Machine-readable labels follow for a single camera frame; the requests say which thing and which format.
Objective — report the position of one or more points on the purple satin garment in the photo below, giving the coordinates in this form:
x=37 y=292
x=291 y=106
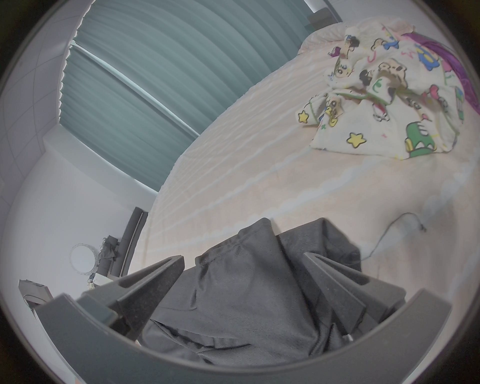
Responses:
x=457 y=63

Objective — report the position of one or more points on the white cloth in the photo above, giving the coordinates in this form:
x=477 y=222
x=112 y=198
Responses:
x=103 y=279

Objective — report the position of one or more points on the blue-green curtain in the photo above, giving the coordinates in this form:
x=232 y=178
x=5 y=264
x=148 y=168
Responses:
x=123 y=123
x=187 y=56

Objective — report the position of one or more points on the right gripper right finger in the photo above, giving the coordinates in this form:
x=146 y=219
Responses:
x=337 y=296

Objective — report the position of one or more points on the cream pillow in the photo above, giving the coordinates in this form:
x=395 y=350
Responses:
x=322 y=35

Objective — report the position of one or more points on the round white mirror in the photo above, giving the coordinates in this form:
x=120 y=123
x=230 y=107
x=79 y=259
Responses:
x=82 y=258

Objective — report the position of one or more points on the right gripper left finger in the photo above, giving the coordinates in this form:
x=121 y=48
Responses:
x=150 y=296

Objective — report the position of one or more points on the grey bedside table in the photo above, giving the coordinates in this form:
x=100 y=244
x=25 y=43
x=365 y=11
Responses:
x=320 y=18

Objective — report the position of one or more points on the white printed pyjama top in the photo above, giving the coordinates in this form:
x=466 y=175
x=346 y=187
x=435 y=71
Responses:
x=390 y=105

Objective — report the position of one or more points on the black T-shirt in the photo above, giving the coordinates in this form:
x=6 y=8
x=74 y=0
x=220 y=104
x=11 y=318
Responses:
x=243 y=292

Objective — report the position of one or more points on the bed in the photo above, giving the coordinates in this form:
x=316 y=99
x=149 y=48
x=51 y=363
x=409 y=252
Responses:
x=262 y=168

